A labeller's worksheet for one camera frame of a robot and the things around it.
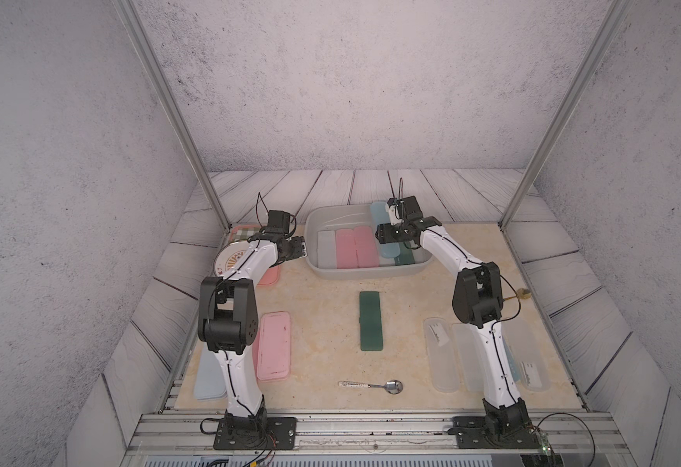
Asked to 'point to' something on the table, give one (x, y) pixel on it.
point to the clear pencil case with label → (441, 352)
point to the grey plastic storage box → (335, 216)
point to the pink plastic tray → (269, 276)
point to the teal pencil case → (514, 368)
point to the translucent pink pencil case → (366, 248)
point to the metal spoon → (392, 386)
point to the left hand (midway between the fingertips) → (300, 248)
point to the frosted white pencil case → (326, 249)
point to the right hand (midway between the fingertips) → (385, 230)
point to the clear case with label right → (525, 354)
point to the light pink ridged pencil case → (271, 350)
